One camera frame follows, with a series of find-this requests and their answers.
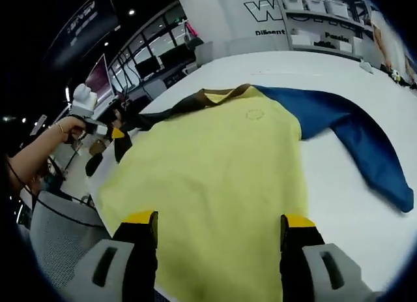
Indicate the black computer monitor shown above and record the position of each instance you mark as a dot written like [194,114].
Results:
[174,59]
[148,67]

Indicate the black hanging banner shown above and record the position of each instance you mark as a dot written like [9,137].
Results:
[84,24]

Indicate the grey mesh office chair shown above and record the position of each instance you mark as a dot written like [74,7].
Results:
[65,250]

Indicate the pink hanging bag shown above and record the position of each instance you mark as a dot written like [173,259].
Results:
[192,31]

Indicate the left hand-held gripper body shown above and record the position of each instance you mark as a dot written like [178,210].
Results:
[83,103]

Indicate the grey metal shelf unit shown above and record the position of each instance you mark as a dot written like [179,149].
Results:
[286,28]

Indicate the person's left hand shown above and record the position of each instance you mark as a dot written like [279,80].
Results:
[73,130]

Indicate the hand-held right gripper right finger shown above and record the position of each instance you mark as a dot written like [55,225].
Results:
[296,259]

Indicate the group of white storage bins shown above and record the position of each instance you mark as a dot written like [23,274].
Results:
[312,5]

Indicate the yellow blue black garment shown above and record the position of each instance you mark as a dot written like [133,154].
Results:
[211,171]

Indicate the small white cloth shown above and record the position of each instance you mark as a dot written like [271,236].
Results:
[366,67]

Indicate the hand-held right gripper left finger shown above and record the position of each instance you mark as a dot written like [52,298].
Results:
[137,256]

